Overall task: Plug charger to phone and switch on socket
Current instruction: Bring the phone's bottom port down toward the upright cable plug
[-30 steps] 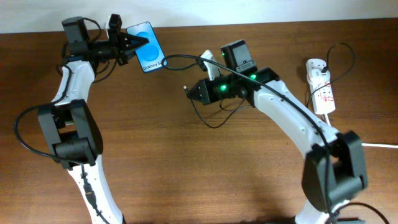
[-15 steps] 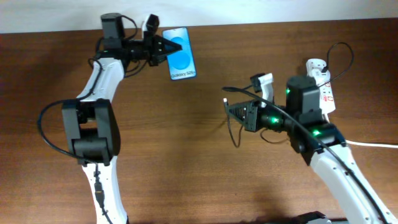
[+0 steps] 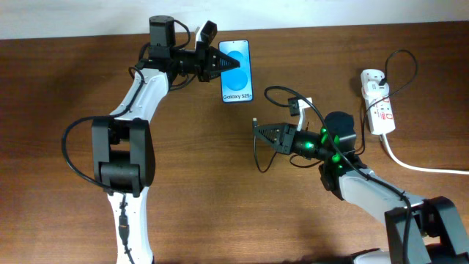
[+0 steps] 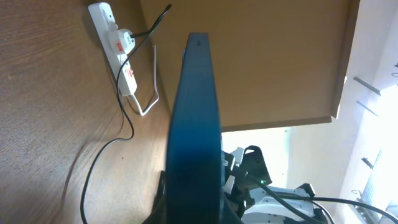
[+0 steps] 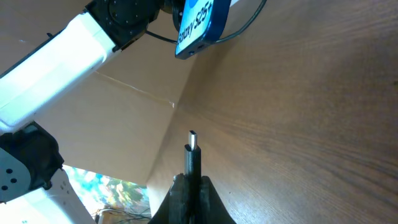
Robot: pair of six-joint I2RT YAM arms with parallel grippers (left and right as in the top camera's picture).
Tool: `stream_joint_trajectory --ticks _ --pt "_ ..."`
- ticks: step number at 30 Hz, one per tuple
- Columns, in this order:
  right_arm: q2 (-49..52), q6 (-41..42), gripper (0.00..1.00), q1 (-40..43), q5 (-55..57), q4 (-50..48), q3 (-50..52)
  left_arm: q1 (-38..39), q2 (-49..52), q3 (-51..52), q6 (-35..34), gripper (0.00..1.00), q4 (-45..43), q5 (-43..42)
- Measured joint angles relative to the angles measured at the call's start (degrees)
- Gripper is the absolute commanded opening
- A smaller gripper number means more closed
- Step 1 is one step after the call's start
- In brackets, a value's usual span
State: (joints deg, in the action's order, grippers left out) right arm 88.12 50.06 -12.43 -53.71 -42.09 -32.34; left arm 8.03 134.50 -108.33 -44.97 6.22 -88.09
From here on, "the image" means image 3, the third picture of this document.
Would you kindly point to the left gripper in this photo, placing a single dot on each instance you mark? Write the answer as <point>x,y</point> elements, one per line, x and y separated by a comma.
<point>204,63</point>

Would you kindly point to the white USB wall charger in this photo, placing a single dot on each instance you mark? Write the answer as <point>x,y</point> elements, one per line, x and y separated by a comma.
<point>372,90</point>

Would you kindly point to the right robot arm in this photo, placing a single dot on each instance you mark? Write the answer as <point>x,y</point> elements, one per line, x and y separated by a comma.
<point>419,230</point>

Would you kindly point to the blue Galaxy smartphone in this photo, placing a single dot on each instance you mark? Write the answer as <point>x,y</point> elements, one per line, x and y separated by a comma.
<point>236,84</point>

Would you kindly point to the white power strip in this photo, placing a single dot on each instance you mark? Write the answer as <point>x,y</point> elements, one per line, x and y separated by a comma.
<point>380,115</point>

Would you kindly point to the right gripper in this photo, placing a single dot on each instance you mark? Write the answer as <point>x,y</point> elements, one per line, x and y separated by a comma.
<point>286,141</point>

